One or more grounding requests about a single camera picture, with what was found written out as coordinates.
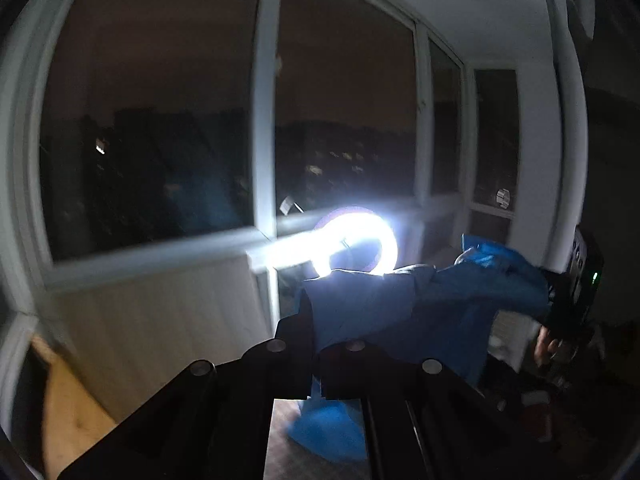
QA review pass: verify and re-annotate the bright ring lamp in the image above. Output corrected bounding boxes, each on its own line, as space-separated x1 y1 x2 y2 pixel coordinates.
310 207 399 278

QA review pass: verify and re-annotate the wooden bed headboard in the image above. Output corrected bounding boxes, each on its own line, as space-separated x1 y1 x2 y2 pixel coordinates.
30 335 116 479

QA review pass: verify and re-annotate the blue striped garment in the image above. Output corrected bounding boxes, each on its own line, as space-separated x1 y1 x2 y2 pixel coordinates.
286 233 551 463

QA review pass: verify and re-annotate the plaid bed sheet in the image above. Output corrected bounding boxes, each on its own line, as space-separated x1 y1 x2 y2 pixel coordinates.
262 400 370 480

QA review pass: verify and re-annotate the white window frame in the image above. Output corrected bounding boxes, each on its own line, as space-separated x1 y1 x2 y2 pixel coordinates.
0 0 591 361

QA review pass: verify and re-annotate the person's right hand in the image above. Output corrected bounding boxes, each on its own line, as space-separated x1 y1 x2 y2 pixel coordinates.
534 326 563 367

